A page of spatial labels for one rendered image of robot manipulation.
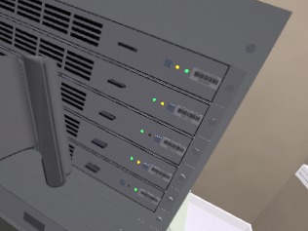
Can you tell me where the grey server rack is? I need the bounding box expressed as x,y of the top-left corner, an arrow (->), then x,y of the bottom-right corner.
0,0 -> 292,231

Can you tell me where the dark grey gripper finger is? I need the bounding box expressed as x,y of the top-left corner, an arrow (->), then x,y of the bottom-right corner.
0,56 -> 72,187

